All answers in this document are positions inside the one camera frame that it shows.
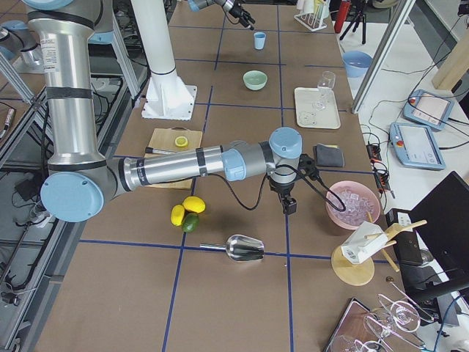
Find light blue plastic cup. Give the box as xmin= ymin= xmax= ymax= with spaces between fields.
xmin=254 ymin=32 xmax=266 ymax=51

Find green ceramic bowl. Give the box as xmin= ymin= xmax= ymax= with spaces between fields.
xmin=243 ymin=70 xmax=267 ymax=91

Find steel ice scoop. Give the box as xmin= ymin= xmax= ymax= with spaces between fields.
xmin=199 ymin=234 xmax=265 ymax=262

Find pink bowl with ice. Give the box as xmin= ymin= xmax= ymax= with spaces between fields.
xmin=326 ymin=180 xmax=381 ymax=230

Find blue bowl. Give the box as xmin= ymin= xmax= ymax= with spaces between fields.
xmin=342 ymin=51 xmax=373 ymax=78

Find grey folded cloth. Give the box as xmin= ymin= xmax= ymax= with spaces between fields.
xmin=313 ymin=144 xmax=345 ymax=167

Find white paper carton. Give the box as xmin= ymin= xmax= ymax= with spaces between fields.
xmin=341 ymin=221 xmax=388 ymax=265

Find cream bear tray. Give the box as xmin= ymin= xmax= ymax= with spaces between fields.
xmin=294 ymin=87 xmax=341 ymax=130

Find yellow lemon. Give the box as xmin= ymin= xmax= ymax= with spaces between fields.
xmin=182 ymin=196 xmax=206 ymax=213
xmin=170 ymin=205 xmax=185 ymax=227

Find wooden stand round base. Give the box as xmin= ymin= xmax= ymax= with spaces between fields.
xmin=331 ymin=220 xmax=427 ymax=286

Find green lime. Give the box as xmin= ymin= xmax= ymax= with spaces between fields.
xmin=182 ymin=213 xmax=199 ymax=233

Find clear wine glass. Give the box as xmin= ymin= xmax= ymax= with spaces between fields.
xmin=313 ymin=70 xmax=336 ymax=111

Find half lemon slice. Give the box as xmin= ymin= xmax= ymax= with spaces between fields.
xmin=174 ymin=136 xmax=189 ymax=148

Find black tripod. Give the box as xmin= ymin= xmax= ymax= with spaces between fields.
xmin=339 ymin=0 xmax=368 ymax=45

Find wooden cutting board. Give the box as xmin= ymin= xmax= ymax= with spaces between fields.
xmin=141 ymin=127 xmax=204 ymax=191

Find near blue teach pendant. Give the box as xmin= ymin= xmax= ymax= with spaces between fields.
xmin=389 ymin=122 xmax=446 ymax=170

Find blue teach pendant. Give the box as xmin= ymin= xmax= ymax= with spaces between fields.
xmin=403 ymin=89 xmax=454 ymax=131
xmin=389 ymin=122 xmax=446 ymax=170

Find black monitor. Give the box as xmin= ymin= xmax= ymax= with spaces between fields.
xmin=405 ymin=171 xmax=468 ymax=303

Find black tray with glasses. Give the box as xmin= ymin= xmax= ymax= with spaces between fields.
xmin=323 ymin=298 xmax=426 ymax=351

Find upside down wine glass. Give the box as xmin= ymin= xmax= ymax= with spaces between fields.
xmin=375 ymin=293 xmax=435 ymax=337

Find far blue teach pendant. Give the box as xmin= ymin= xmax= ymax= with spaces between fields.
xmin=403 ymin=89 xmax=454 ymax=131

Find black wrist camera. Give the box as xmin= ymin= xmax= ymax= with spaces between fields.
xmin=298 ymin=153 xmax=320 ymax=180

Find white wire cup rack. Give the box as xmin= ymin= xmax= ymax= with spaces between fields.
xmin=294 ymin=0 xmax=329 ymax=32

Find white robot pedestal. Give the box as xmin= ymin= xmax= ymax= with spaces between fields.
xmin=131 ymin=0 xmax=197 ymax=121

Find aluminium frame post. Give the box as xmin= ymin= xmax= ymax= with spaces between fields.
xmin=351 ymin=0 xmax=416 ymax=114

